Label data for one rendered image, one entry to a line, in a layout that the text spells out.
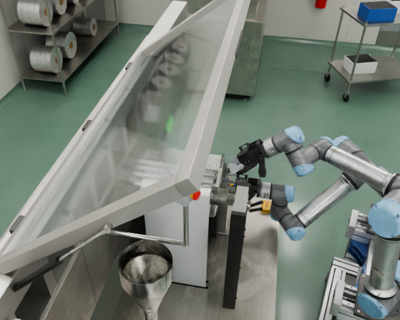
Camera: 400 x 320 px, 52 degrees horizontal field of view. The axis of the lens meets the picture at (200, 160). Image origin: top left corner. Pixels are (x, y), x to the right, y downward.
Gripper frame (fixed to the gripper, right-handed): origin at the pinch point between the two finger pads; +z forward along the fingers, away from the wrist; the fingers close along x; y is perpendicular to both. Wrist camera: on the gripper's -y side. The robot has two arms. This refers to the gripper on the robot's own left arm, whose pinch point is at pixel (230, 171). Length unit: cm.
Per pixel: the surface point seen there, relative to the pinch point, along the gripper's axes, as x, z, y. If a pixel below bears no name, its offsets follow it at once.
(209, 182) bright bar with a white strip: 30.7, -9.0, 18.7
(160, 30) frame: -45, 4, 59
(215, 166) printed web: 5.5, 0.6, 8.8
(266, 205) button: -14.1, 6.2, -35.5
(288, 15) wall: -449, 32, -86
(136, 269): 70, 2, 28
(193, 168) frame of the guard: 89, -49, 58
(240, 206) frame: 40.4, -18.4, 11.1
